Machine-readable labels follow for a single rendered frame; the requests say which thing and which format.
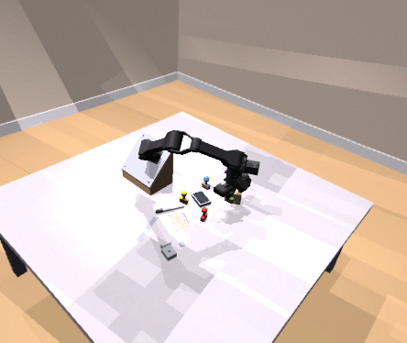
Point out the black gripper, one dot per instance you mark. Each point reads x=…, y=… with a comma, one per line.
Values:
x=224, y=190

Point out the red hand stamp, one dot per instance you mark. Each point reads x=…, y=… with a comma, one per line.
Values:
x=204, y=215

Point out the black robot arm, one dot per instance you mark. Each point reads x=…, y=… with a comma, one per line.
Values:
x=234, y=159

